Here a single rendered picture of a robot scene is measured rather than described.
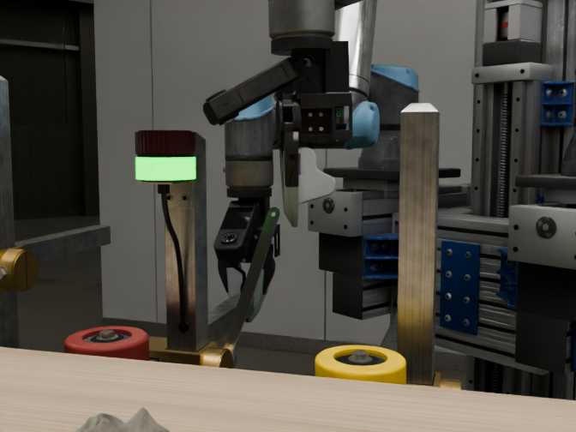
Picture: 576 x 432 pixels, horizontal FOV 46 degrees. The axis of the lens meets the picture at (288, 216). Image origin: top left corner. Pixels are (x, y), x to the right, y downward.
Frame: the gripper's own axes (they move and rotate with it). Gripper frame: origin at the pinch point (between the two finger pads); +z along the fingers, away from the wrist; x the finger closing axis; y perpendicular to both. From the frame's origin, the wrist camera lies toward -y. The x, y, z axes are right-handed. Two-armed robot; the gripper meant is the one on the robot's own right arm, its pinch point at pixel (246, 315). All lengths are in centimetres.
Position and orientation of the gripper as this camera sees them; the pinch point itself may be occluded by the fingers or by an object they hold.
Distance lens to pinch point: 108.9
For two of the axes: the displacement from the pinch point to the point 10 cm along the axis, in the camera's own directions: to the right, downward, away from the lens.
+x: -9.6, -0.3, 2.7
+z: 0.0, 9.9, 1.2
